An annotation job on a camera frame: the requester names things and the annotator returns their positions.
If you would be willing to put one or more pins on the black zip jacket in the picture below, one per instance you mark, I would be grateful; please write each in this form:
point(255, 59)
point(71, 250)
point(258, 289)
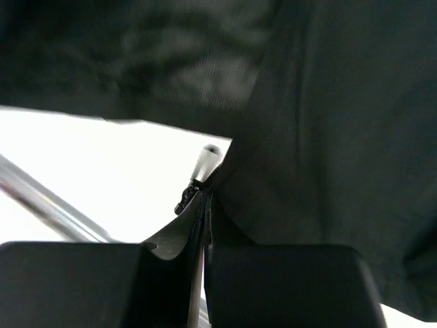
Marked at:
point(330, 106)

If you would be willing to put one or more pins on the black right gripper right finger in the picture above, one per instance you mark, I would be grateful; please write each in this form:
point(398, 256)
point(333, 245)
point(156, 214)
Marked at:
point(290, 286)

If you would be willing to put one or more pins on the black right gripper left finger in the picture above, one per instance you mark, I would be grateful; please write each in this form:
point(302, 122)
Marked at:
point(47, 284)

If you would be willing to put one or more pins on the aluminium front table rail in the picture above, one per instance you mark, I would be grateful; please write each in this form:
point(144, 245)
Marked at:
point(48, 207)

